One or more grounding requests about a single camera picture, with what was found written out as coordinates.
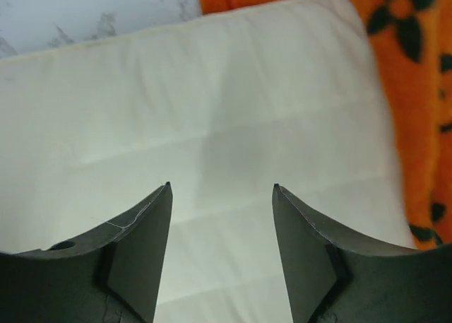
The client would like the orange black patterned pillowcase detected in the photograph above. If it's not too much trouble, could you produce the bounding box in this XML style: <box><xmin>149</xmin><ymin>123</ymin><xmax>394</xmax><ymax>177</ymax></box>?
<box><xmin>197</xmin><ymin>0</ymin><xmax>452</xmax><ymax>250</ymax></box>

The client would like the cream white pillow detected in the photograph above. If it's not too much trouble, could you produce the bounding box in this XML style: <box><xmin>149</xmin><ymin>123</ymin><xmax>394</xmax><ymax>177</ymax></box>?
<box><xmin>1</xmin><ymin>0</ymin><xmax>412</xmax><ymax>322</ymax></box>

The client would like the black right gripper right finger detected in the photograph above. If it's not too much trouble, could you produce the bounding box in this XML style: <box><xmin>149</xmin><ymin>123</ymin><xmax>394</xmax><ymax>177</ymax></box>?
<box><xmin>272</xmin><ymin>184</ymin><xmax>451</xmax><ymax>322</ymax></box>

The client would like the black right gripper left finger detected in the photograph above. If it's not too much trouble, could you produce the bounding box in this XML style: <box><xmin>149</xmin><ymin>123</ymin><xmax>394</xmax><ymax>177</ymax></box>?
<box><xmin>1</xmin><ymin>184</ymin><xmax>172</xmax><ymax>322</ymax></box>

